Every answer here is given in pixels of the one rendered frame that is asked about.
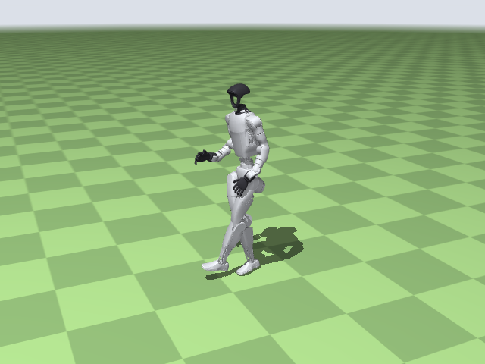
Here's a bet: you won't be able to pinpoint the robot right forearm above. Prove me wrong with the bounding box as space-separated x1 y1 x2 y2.
211 143 231 162

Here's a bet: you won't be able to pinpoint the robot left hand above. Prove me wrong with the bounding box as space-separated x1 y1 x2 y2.
233 171 255 196

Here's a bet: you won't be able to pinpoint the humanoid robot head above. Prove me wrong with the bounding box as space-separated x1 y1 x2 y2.
227 83 250 115

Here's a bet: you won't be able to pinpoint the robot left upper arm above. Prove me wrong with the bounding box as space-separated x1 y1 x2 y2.
246 115 269 155

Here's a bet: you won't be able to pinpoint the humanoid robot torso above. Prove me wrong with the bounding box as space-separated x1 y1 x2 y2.
229 109 259 179

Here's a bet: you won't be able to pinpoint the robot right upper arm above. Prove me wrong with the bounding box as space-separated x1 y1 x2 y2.
225 113 233 149

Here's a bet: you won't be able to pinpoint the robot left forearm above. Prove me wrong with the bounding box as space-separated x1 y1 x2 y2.
246 146 269 180

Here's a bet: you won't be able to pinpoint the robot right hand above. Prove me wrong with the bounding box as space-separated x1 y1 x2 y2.
195 150 217 165

